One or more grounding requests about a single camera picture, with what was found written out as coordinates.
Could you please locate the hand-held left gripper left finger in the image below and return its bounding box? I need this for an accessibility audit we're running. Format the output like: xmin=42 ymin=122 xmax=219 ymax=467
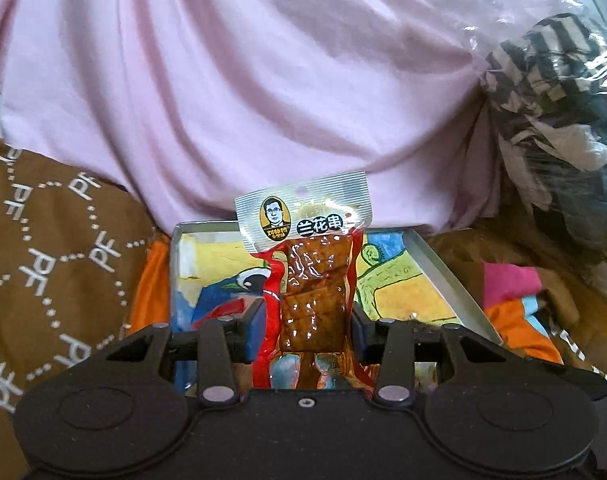
xmin=30 ymin=300 xmax=265 ymax=408

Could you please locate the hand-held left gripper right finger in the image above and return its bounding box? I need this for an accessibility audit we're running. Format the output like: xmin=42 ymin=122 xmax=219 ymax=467
xmin=351 ymin=305 xmax=579 ymax=407

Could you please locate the red dried tofu packet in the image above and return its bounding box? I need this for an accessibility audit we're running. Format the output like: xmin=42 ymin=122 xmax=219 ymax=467
xmin=234 ymin=170 xmax=375 ymax=392

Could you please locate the grey shallow cardboard box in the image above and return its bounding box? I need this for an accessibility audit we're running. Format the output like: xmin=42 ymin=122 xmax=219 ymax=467
xmin=170 ymin=220 xmax=505 ymax=392

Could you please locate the colourful crayon drawing paper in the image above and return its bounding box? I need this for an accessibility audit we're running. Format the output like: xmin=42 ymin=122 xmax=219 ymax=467
xmin=176 ymin=230 xmax=460 ymax=391

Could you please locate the colourful cartoon bed sheet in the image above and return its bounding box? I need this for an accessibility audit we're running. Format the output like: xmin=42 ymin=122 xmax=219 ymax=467
xmin=126 ymin=229 xmax=607 ymax=397

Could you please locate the brown quilt with white print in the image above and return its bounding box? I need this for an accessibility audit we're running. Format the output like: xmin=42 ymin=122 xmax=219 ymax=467
xmin=0 ymin=139 xmax=157 ymax=480

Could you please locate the pink cloth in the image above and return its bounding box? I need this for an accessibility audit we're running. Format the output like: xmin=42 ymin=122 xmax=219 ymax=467
xmin=0 ymin=0 xmax=505 ymax=237

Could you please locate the plastic bag of clothes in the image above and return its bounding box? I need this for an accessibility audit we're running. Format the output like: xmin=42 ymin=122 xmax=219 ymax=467
xmin=443 ymin=0 xmax=607 ymax=273

